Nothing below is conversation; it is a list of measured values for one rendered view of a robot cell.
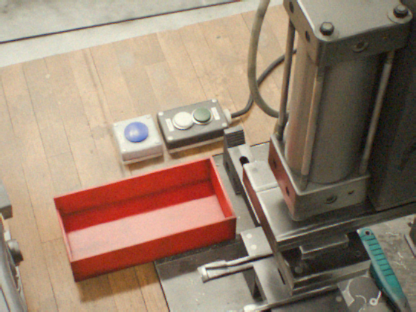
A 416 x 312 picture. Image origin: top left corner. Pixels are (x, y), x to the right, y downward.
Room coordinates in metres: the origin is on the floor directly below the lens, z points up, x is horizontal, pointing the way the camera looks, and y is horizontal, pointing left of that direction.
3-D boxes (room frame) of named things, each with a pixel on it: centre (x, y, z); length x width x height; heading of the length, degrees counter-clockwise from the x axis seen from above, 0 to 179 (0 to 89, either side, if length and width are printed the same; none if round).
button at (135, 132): (0.90, 0.11, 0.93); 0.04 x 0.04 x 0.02
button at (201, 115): (0.93, 0.01, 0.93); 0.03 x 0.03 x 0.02
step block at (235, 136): (0.84, -0.05, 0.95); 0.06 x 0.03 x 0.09; 18
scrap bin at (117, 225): (0.74, 0.09, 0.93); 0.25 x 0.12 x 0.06; 108
